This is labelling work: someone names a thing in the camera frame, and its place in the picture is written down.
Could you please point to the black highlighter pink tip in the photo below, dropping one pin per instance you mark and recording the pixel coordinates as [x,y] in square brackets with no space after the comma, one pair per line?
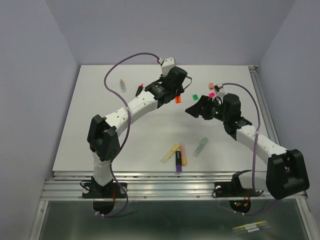
[139,90]

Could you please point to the aluminium rail right side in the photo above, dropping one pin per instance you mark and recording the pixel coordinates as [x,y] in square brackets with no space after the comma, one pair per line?
[263,106]

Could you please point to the aluminium rail frame front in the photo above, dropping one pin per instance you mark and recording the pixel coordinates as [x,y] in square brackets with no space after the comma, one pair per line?
[141,186]

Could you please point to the pastel orange yellow highlighter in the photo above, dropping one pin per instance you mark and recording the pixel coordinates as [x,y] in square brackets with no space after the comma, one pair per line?
[183,154]

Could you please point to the black highlighter purple cap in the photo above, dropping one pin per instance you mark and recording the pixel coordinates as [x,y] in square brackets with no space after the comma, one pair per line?
[178,161]

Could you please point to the black highlighter orange cap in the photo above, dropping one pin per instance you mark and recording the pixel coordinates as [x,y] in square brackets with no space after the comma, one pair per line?
[178,99]

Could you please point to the green pen cap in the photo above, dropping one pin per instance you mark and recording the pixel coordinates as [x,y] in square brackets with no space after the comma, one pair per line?
[195,97]

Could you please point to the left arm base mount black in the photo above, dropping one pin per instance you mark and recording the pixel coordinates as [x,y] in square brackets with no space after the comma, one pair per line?
[104,197]

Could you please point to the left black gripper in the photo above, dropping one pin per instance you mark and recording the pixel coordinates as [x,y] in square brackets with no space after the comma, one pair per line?
[180,90]

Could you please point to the pink pen cap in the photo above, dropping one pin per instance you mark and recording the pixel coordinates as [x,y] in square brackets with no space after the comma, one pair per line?
[211,95]

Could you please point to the orange pen cap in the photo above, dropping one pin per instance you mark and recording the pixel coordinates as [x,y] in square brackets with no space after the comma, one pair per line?
[211,86]

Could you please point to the clear marker orange tip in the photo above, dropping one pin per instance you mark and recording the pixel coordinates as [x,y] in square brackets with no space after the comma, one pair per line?
[122,86]

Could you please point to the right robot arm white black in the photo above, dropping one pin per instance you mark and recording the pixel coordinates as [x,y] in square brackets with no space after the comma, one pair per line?
[286,172]

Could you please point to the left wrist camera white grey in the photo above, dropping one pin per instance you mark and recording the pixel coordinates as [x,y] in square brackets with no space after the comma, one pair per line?
[166,65]

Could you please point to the pastel green highlighter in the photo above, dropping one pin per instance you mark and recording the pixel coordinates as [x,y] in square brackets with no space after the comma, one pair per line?
[200,147]

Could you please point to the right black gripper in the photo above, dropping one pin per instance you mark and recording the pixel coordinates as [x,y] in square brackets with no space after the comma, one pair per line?
[198,108]

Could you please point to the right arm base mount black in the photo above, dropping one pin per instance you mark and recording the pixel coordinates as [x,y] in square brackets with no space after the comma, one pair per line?
[233,189]

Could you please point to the pens on lower shelf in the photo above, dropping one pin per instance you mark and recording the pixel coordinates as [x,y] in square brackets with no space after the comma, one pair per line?
[250,227]

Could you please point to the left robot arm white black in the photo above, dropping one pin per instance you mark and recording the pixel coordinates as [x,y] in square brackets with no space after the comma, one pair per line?
[104,132]

